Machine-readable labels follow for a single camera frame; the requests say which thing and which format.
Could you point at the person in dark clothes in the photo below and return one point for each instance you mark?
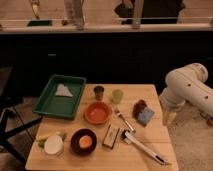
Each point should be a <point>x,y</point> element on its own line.
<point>154,11</point>

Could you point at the black bowl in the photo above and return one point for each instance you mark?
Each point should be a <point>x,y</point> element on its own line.
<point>75,142</point>

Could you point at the orange fruit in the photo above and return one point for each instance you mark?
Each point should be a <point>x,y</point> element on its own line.
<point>85,142</point>

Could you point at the green item on counter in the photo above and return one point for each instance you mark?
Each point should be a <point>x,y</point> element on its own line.
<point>40,23</point>

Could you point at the dark metal cup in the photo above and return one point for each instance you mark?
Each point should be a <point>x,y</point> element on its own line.
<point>99,91</point>

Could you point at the white crumpled paper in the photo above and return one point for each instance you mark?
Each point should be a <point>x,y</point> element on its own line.
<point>62,90</point>

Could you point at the green plastic tray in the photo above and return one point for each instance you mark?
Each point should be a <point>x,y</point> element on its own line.
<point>50,105</point>

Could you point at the green plastic cup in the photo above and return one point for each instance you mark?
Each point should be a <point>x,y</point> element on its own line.
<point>117,96</point>

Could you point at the small rectangular box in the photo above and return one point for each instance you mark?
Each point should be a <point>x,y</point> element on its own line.
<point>111,136</point>

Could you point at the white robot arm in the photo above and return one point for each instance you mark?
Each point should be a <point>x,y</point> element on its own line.
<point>186,84</point>

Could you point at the brown and blue sponge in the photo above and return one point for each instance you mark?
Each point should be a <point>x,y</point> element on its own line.
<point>142,113</point>

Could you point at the red bowl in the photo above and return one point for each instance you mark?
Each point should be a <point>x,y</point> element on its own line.
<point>97,113</point>

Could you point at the black chair frame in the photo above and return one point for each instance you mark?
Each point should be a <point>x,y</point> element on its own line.
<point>8,110</point>

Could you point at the white round lid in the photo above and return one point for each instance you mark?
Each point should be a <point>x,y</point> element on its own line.
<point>53,145</point>

